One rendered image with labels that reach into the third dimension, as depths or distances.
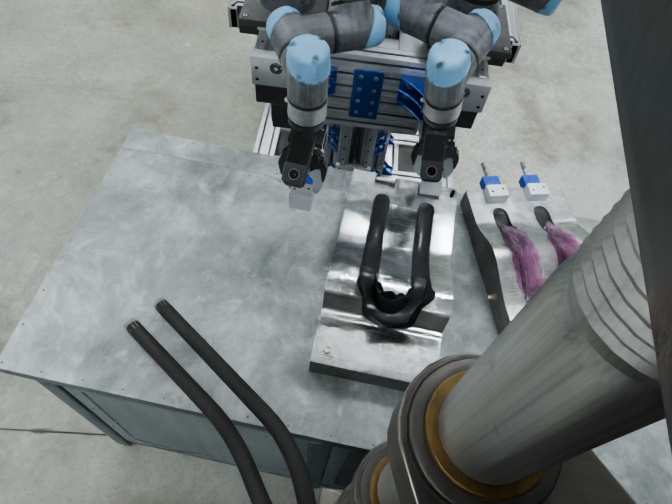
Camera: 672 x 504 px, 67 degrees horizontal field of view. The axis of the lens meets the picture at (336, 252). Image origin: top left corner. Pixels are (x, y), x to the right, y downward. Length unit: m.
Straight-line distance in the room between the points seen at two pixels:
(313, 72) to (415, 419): 0.69
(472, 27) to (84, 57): 2.47
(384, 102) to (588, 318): 1.50
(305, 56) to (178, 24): 2.46
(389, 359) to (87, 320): 0.65
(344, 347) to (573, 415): 0.89
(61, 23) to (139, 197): 2.21
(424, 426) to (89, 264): 1.07
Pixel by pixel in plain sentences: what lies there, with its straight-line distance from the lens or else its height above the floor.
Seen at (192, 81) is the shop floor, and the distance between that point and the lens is 2.94.
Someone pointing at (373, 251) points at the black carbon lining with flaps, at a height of 0.89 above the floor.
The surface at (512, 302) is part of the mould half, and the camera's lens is 1.19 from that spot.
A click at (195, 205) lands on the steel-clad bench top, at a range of 1.34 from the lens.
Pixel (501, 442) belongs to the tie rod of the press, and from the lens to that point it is 0.26.
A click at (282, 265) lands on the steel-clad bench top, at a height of 0.80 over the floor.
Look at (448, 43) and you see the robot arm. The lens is 1.00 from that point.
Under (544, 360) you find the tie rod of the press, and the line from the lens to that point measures 0.19.
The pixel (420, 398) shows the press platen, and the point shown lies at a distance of 0.33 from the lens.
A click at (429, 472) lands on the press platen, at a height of 1.54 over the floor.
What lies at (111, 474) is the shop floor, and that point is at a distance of 1.96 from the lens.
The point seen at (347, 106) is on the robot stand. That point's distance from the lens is 1.64.
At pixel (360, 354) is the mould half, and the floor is 0.86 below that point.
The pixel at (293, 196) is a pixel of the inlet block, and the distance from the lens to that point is 1.15.
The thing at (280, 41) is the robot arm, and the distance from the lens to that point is 1.00.
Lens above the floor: 1.85
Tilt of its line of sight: 57 degrees down
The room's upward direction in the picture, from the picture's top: 8 degrees clockwise
